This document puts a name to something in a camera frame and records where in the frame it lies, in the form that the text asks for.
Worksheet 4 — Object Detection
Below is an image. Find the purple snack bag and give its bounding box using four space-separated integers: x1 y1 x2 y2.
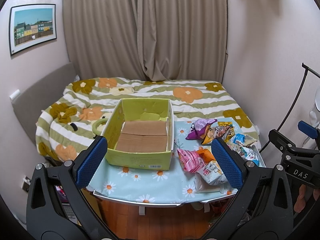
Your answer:
186 118 217 140

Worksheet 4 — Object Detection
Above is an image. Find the pink striped snack bag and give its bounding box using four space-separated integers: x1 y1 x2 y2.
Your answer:
177 148 204 173

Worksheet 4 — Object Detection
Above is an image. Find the gold chocolate snack bag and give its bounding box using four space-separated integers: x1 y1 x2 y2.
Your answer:
218 121 235 142

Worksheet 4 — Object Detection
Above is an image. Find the green cardboard box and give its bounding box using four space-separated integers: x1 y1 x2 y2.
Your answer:
101 98 174 171

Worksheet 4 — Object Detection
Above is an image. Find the pale pink snack bag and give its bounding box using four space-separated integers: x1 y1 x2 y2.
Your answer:
197 160 227 186

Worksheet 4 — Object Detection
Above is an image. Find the Tatre dark snack bag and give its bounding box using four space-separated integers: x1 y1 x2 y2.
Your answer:
201 126 222 145

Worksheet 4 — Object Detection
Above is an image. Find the beige curtain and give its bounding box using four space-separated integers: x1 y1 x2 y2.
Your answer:
62 0 228 82

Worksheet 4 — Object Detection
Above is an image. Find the blue daisy tablecloth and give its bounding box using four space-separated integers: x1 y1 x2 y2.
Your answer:
86 116 266 204

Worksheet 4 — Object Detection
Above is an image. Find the blue cream snack bag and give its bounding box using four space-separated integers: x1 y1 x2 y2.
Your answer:
226 133 259 165

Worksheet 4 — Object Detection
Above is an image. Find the floral striped duvet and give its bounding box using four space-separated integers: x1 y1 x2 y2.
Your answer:
35 77 259 161

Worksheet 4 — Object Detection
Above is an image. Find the framed houses picture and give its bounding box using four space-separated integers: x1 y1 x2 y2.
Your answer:
9 3 57 56

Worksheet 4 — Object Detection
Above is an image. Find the black floor lamp stand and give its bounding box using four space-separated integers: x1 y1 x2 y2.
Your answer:
259 62 320 153

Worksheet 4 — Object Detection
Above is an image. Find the grey headboard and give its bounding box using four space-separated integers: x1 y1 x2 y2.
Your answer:
11 62 76 144

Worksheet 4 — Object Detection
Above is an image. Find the right hand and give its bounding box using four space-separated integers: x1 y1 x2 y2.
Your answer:
293 184 320 213

